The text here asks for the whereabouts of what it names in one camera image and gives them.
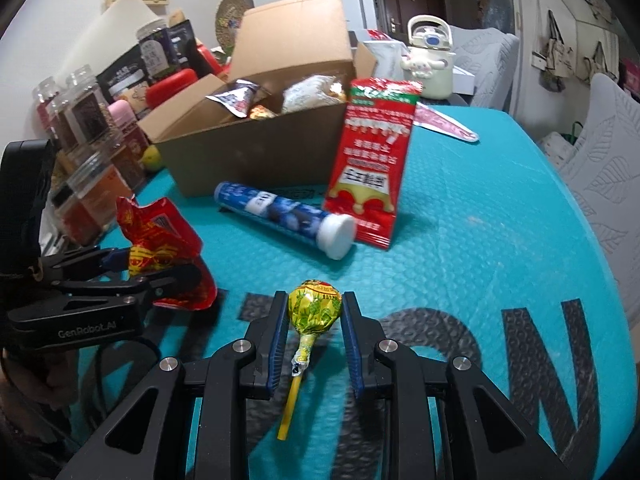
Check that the white red bag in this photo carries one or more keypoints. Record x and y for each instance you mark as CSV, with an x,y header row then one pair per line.
x,y
386,55

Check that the white flat box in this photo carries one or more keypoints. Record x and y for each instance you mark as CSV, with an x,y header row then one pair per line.
x,y
464,80

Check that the pink bottle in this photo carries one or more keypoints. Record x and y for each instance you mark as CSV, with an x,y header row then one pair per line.
x,y
125,122

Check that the pink white flat packet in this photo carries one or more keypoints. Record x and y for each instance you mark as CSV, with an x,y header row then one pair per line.
x,y
445,122

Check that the white cartoon water bottle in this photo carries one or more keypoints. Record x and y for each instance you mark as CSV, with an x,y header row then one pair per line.
x,y
426,72

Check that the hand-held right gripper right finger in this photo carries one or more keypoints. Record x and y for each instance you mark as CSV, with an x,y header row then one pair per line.
x,y
353,355

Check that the white quilted chair cover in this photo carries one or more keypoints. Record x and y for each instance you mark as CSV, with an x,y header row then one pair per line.
x,y
600,175
487,65

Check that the blue tube with white cap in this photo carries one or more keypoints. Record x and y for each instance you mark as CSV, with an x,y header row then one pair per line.
x,y
280,213

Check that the dark brown door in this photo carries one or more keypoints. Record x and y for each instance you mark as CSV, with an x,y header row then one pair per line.
x,y
410,0

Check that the red lunch box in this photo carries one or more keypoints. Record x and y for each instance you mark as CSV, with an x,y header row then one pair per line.
x,y
172,87

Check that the person's left hand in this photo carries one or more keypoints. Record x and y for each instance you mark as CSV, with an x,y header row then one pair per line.
x,y
30,380

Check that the group of clear spice jars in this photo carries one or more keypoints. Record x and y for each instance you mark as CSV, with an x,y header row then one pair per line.
x,y
92,195

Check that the red gold snack packet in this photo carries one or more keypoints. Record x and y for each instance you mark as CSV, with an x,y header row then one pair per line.
x,y
160,230

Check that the purple white snack packet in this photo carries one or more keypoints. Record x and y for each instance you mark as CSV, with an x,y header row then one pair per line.
x,y
235,97

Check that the black pouch with white print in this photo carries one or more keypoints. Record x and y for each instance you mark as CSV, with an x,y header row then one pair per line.
x,y
122,80

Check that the white bread packet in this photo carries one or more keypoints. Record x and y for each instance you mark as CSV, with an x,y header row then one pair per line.
x,y
306,94

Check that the star wall decoration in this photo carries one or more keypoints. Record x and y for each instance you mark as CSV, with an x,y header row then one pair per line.
x,y
595,0

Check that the white board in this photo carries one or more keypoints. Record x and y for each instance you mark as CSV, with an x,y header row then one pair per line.
x,y
122,20

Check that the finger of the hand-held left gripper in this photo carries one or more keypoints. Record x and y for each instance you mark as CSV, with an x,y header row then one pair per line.
x,y
113,259
167,280

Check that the hanging tote bag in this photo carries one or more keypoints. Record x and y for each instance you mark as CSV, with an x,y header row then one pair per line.
x,y
600,62
555,52

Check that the green round fruit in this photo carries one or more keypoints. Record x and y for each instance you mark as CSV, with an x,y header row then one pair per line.
x,y
151,158

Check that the pink wall item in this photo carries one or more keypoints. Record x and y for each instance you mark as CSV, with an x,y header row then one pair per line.
x,y
631,75

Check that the round woven mat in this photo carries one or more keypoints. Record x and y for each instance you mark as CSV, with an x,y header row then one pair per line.
x,y
229,20

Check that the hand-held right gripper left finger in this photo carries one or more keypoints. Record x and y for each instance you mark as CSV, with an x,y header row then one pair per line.
x,y
274,355

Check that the clear jar with dark label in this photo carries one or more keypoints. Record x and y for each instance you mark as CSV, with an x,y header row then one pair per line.
x,y
154,50

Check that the tall red packet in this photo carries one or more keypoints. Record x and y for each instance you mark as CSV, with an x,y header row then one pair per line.
x,y
371,160

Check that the cardboard box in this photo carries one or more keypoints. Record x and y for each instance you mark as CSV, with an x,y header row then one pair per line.
x,y
260,156

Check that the yellow green lollipop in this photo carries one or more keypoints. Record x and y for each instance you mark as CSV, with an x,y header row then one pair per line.
x,y
315,306

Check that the dark glossy pouch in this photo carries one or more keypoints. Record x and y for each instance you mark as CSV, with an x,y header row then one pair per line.
x,y
182,45

